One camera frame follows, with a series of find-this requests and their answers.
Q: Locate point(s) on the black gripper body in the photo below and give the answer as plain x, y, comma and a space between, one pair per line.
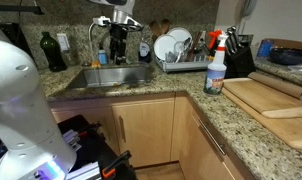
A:
118, 37

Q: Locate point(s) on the black knife block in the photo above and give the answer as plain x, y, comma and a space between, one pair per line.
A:
239, 64

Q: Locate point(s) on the silver kitchen faucet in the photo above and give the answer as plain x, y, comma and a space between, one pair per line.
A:
93, 57

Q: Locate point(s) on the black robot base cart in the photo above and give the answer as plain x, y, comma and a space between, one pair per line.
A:
94, 153

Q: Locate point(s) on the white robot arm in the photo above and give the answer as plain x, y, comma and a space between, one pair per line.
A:
38, 147

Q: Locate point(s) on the wooden cutting board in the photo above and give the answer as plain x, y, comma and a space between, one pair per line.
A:
267, 101
288, 130

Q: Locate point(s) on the dark green glass bottle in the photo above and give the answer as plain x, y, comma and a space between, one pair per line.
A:
52, 52

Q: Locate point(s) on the stainless steel sink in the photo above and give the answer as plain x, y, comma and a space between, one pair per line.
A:
108, 77

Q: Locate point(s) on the upper wooden cutting board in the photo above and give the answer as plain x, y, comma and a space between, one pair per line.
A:
267, 101

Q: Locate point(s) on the grey dish drying rack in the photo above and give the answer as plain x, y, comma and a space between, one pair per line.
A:
200, 63

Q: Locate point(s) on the large white plate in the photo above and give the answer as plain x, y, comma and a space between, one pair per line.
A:
163, 45

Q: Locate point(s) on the blue soap pump bottle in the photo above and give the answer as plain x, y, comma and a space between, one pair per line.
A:
102, 56

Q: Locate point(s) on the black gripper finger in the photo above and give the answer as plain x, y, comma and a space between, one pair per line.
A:
113, 55
122, 56

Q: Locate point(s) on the orange black clamp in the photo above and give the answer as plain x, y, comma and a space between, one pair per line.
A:
110, 171

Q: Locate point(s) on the orange sponge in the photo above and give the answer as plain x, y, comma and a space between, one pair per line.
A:
95, 64

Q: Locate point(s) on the silver drawer handle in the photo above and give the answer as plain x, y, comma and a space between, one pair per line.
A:
212, 138

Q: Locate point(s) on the white wall outlet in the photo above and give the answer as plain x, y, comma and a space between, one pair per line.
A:
63, 41

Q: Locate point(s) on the dark blue bowl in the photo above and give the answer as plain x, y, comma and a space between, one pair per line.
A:
285, 56

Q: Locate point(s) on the white spray bottle orange trigger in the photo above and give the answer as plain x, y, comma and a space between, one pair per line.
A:
216, 69

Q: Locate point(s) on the wooden spoon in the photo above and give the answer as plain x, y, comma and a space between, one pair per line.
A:
165, 26
155, 28

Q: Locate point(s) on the dish soap bottle dark liquid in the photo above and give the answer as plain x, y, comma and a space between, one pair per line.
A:
144, 54

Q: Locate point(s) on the lower wooden cutting board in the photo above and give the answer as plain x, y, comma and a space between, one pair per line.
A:
288, 130

